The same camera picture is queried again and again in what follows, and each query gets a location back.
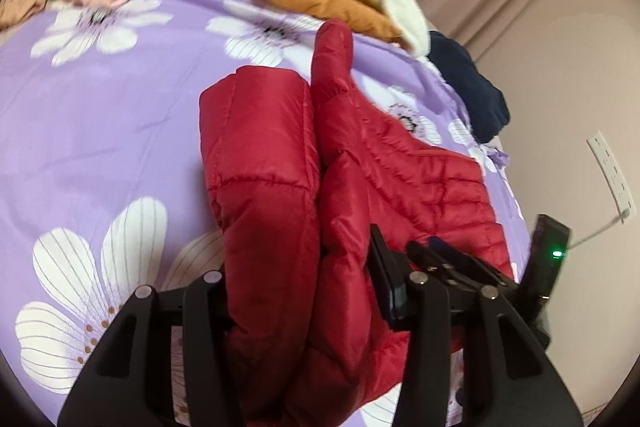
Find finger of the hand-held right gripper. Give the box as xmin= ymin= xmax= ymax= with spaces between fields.
xmin=406 ymin=241 xmax=482 ymax=294
xmin=428 ymin=236 xmax=517 ymax=292

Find navy garment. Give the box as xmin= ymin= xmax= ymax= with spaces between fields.
xmin=427 ymin=31 xmax=511 ymax=142

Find orange garment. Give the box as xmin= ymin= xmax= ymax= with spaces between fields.
xmin=250 ymin=0 xmax=403 ymax=44

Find purple floral blanket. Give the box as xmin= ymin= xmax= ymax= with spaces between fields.
xmin=0 ymin=0 xmax=531 ymax=427

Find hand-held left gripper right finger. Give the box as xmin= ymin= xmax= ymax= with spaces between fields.
xmin=369 ymin=223 xmax=583 ymax=427

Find red down jacket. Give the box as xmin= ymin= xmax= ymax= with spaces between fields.
xmin=199 ymin=19 xmax=516 ymax=427

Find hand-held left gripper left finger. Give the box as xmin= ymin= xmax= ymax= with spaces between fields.
xmin=57 ymin=271 xmax=246 ymax=427

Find white wall socket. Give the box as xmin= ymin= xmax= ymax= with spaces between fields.
xmin=586 ymin=131 xmax=633 ymax=210

